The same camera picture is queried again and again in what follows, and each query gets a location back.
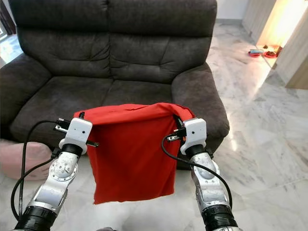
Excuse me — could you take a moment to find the red pillow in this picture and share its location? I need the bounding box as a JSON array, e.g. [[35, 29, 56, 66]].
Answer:
[[74, 102, 195, 205]]

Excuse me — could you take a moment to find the brown fabric two-seat sofa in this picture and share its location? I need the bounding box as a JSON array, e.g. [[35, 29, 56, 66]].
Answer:
[[0, 0, 231, 169]]

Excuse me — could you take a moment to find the pink pillow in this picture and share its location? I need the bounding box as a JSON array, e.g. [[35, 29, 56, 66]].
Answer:
[[0, 140, 53, 181]]

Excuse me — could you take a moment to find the dark wooden door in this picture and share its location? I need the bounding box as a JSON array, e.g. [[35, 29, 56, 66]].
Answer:
[[0, 0, 16, 35]]

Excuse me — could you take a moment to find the light wood cabinet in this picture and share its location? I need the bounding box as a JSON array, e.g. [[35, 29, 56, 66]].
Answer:
[[285, 29, 308, 90]]

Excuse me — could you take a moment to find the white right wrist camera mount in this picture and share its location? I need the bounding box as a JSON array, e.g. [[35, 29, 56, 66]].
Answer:
[[180, 118, 207, 154]]

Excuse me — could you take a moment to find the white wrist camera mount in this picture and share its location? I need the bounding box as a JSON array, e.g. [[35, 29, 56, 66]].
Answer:
[[62, 117, 93, 154], [180, 118, 207, 154]]

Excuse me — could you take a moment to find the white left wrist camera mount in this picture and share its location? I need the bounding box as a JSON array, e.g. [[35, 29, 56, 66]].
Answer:
[[62, 117, 93, 154]]

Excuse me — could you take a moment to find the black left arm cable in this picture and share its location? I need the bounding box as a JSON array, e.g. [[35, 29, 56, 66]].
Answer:
[[11, 118, 73, 222]]

